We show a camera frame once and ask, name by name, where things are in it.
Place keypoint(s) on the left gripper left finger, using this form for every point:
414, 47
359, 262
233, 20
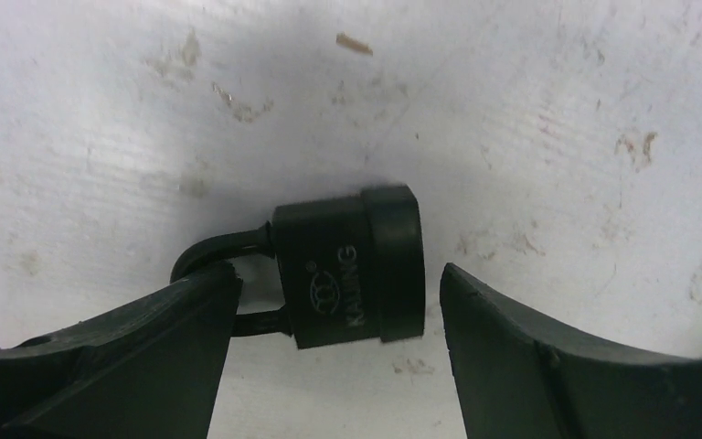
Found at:
147, 369

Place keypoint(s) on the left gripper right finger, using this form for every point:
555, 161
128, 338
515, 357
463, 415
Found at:
522, 374

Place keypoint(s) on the black padlock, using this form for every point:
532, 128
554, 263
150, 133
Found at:
351, 268

